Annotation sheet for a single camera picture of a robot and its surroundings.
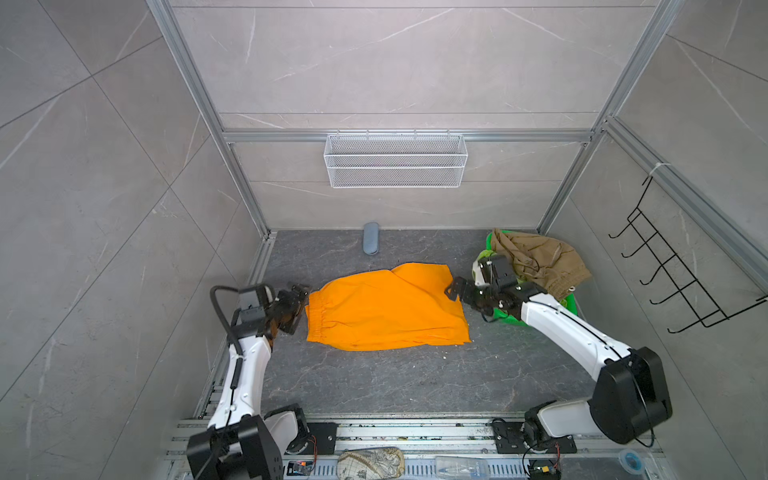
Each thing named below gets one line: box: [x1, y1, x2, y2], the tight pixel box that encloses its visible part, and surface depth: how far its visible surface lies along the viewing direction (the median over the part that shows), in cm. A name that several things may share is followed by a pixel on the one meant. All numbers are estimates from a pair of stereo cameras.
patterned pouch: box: [336, 447, 405, 480], surface depth 69 cm
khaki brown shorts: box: [492, 228, 592, 300], surface depth 100 cm
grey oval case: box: [362, 222, 379, 256], surface depth 117 cm
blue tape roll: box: [619, 448, 645, 475], surface depth 72 cm
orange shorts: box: [306, 263, 471, 352], surface depth 96 cm
